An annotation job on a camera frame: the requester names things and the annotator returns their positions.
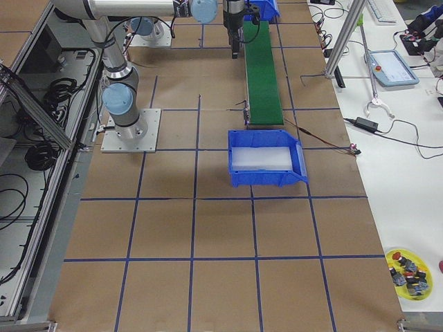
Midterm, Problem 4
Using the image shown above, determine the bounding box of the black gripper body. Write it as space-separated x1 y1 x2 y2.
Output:
223 0 245 36

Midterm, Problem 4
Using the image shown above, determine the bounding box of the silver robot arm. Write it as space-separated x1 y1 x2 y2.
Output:
130 17 165 41
53 1 218 82

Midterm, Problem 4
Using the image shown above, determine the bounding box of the yellow plate of buttons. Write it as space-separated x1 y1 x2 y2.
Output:
385 248 433 301

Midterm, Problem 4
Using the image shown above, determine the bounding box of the left blue plastic bin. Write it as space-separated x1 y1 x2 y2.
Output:
243 0 280 24

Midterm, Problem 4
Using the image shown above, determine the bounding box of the blue plastic bin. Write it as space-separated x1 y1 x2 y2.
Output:
228 129 308 187
243 0 280 24

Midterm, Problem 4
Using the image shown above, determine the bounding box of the green conveyor belt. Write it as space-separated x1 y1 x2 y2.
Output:
244 21 284 126

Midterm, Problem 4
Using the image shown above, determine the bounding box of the black flat bar tool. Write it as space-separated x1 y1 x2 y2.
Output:
334 66 346 89

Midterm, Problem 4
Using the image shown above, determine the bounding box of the right blue plastic bin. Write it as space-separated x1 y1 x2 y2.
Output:
228 129 308 187

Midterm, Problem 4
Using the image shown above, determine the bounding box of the long reacher grabber tool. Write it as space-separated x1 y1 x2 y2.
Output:
356 14 395 119

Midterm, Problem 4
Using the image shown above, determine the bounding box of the white keyboard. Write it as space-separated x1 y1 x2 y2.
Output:
366 0 397 26

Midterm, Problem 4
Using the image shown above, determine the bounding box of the black power adapter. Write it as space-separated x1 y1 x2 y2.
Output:
354 117 379 133

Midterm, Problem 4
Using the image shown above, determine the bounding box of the blue teach pendant tablet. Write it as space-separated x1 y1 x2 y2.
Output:
370 50 419 87

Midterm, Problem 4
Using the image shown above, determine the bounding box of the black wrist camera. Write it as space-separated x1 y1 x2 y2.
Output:
246 3 260 26

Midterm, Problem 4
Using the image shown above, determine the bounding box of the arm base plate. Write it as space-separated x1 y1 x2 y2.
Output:
100 109 161 153
130 21 172 48

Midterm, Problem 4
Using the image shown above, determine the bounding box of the aluminium frame post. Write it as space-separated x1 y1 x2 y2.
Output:
325 0 366 78

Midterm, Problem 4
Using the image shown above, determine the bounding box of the red black wire with board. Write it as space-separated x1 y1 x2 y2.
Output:
284 117 361 155

